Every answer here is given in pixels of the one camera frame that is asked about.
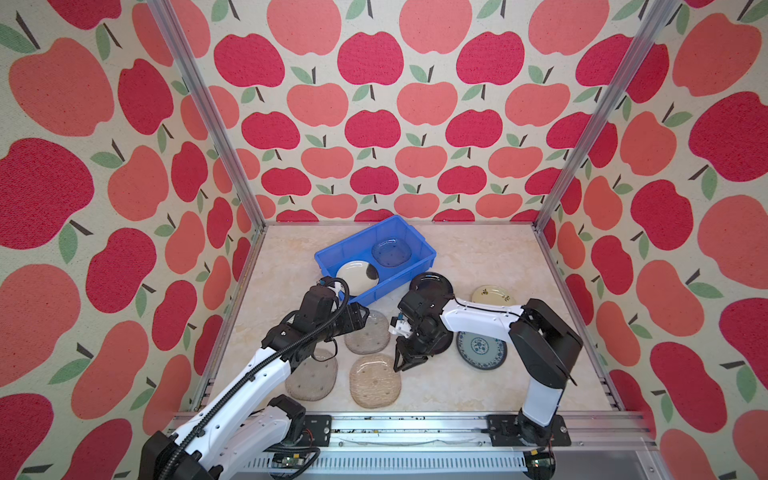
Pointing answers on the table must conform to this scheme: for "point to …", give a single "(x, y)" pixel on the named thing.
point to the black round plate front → (444, 342)
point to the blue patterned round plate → (480, 351)
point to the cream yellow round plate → (493, 295)
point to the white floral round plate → (359, 277)
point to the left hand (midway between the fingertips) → (365, 316)
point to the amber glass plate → (374, 383)
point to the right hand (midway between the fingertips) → (403, 367)
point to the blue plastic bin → (359, 248)
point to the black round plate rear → (436, 289)
